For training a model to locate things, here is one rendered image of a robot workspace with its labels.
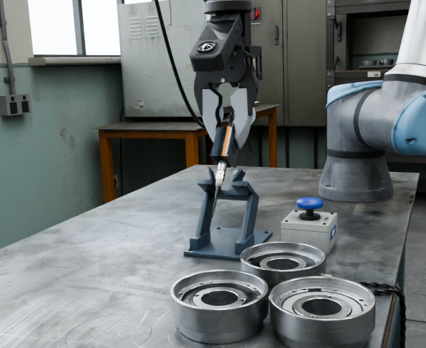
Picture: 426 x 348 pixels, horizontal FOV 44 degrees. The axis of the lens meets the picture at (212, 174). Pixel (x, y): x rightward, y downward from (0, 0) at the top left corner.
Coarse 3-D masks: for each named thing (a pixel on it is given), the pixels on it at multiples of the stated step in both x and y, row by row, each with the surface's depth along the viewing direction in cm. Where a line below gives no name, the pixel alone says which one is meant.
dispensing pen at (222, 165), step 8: (232, 112) 82; (232, 120) 81; (224, 128) 79; (216, 136) 79; (224, 136) 78; (216, 144) 78; (216, 152) 78; (216, 160) 79; (224, 160) 78; (224, 168) 78; (216, 176) 78; (224, 176) 78; (216, 184) 77; (216, 192) 77; (216, 200) 77
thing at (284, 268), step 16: (240, 256) 66; (256, 256) 69; (288, 256) 69; (320, 256) 67; (256, 272) 63; (272, 272) 62; (288, 272) 61; (304, 272) 62; (320, 272) 63; (272, 288) 62
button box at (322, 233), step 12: (288, 216) 81; (300, 216) 80; (312, 216) 79; (324, 216) 81; (336, 216) 82; (288, 228) 78; (300, 228) 78; (312, 228) 77; (324, 228) 76; (336, 228) 82; (288, 240) 79; (300, 240) 78; (312, 240) 77; (324, 240) 76; (336, 240) 82; (324, 252) 77
